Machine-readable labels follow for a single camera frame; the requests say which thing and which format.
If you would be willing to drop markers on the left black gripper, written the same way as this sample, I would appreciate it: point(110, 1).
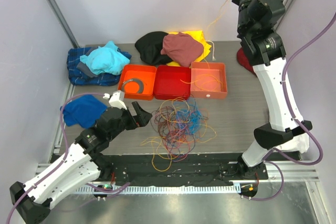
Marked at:
point(140, 119)

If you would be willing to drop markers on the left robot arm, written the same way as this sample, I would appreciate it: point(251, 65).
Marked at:
point(82, 163)

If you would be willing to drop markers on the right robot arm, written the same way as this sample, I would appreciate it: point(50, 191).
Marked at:
point(265, 52)

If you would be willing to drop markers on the grey tape roll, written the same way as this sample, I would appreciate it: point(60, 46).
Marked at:
point(133, 86)

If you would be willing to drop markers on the orange plastic bin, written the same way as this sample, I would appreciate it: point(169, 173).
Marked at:
point(145, 73)

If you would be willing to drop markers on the red plastic bin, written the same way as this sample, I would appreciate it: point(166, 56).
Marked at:
point(172, 82)

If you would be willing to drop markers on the royal blue cloth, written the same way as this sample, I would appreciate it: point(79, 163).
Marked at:
point(83, 111)

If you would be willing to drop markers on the yellow cloth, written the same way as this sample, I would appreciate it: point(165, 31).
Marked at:
point(199, 36)

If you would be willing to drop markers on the light blue cloth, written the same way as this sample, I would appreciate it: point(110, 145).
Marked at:
point(106, 59)

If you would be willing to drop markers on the maroon cloth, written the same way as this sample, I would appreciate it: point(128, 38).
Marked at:
point(243, 61)

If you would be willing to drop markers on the black cloth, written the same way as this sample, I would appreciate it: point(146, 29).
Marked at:
point(149, 47)

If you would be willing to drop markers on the salmon plastic bin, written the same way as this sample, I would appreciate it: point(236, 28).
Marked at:
point(208, 80)

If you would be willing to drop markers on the grey cloth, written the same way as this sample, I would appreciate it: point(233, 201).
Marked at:
point(85, 70)

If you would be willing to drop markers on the dusty pink cloth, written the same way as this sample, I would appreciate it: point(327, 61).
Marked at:
point(181, 48)

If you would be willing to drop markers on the dark blue plaid cloth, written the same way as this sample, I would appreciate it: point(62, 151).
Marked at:
point(81, 78)

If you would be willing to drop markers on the white cloth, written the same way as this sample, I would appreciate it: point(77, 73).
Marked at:
point(299, 143)

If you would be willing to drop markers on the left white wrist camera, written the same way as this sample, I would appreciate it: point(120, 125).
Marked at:
point(115, 100)

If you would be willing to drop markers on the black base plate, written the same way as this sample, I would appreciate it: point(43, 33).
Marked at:
point(198, 169)

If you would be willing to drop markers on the slotted cable duct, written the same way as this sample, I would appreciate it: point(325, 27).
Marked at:
point(138, 190)

